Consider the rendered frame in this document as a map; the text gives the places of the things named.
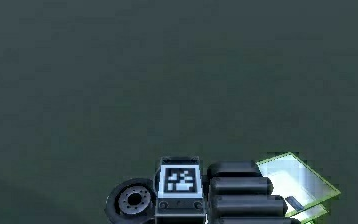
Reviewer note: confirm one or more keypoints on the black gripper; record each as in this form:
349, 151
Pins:
132, 201

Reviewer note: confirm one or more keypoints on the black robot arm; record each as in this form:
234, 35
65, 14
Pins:
243, 196

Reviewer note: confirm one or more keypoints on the green-edged white flat object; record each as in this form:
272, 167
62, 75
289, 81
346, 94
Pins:
298, 181

